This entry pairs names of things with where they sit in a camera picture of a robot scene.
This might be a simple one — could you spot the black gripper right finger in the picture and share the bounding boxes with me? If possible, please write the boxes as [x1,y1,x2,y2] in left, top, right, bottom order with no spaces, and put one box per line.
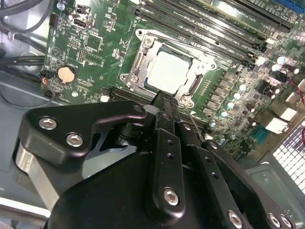
[171,96,298,229]

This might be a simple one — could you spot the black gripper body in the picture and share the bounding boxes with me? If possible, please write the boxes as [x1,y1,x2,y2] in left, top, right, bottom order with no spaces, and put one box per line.
[49,152,227,229]

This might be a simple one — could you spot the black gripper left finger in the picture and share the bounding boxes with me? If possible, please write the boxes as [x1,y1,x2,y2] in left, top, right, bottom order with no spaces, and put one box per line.
[20,92,186,217]

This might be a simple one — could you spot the silver CPU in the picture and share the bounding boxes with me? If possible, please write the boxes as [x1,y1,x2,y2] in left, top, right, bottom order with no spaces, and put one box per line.
[145,46,195,94]

